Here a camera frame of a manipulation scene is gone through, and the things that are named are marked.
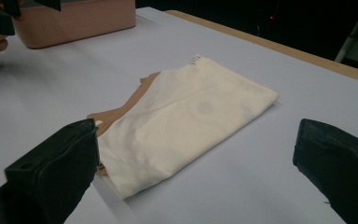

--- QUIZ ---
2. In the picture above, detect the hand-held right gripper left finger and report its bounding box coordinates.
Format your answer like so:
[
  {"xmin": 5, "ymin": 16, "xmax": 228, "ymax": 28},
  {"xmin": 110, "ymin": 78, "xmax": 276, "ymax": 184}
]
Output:
[{"xmin": 4, "ymin": 118, "xmax": 101, "ymax": 224}]

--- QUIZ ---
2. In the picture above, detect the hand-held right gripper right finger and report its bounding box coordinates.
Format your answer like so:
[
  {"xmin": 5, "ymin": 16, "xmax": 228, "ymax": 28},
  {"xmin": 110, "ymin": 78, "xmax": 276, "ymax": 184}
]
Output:
[{"xmin": 292, "ymin": 118, "xmax": 358, "ymax": 224}]

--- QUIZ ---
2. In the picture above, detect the cream garment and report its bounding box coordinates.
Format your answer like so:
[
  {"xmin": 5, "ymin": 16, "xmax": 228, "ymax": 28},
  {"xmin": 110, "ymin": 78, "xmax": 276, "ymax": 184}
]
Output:
[{"xmin": 97, "ymin": 55, "xmax": 281, "ymax": 201}]

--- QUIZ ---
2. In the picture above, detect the pink storage box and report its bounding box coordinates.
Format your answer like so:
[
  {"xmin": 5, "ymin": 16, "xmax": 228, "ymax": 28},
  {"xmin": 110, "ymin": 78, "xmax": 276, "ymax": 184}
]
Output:
[{"xmin": 11, "ymin": 0, "xmax": 137, "ymax": 49}]

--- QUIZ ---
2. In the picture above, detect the tan folded garment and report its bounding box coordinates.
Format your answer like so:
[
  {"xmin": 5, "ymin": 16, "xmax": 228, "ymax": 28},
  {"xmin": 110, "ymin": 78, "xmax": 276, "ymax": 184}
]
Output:
[{"xmin": 86, "ymin": 71, "xmax": 162, "ymax": 177}]

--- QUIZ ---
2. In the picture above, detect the grey metal stand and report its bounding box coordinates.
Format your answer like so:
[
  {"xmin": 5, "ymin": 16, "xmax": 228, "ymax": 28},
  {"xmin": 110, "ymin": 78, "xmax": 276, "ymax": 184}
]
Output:
[{"xmin": 334, "ymin": 0, "xmax": 358, "ymax": 75}]

